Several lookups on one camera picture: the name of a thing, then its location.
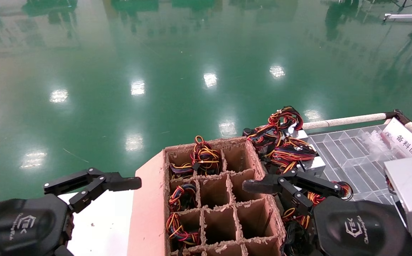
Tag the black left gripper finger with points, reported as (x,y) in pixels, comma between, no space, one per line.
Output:
(120,183)
(67,179)

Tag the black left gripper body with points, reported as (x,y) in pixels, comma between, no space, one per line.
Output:
(21,227)

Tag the black rail corner connector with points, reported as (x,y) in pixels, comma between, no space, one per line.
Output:
(397,114)

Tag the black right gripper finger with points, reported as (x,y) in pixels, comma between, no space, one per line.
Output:
(262,185)
(319,183)

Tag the white stand base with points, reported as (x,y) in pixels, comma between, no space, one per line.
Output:
(401,16)

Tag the white sign with Chinese text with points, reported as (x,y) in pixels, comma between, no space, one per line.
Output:
(405,142)

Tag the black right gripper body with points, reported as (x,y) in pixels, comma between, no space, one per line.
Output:
(355,231)

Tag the brown cardboard divider box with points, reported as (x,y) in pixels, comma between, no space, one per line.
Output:
(149,213)

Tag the long foam padded rail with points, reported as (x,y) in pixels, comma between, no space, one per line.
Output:
(348,120)

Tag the clear acrylic divider tray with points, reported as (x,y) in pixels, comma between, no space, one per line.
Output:
(344,156)

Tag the clear plastic bag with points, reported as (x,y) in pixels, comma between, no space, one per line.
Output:
(376,142)

